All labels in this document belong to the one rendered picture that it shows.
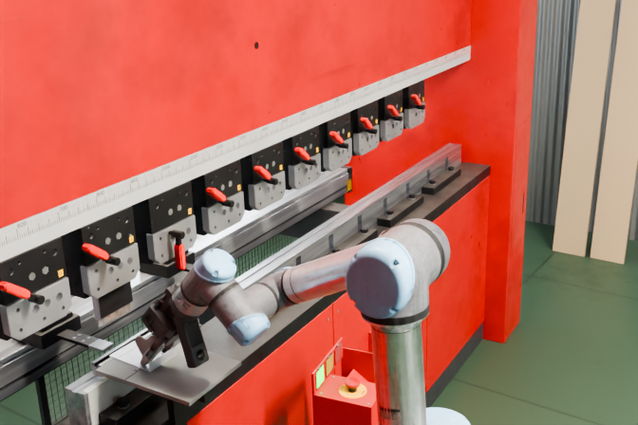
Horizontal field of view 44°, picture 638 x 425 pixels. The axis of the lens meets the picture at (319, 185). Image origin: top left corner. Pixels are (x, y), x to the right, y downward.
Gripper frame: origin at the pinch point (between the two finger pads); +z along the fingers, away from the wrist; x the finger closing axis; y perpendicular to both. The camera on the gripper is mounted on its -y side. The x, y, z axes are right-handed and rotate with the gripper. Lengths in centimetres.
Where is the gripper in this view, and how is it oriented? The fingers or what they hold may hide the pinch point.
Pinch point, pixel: (156, 357)
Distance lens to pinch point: 183.0
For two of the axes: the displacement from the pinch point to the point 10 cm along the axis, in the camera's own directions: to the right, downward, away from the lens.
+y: -6.4, -7.4, 2.1
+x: -5.6, 2.7, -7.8
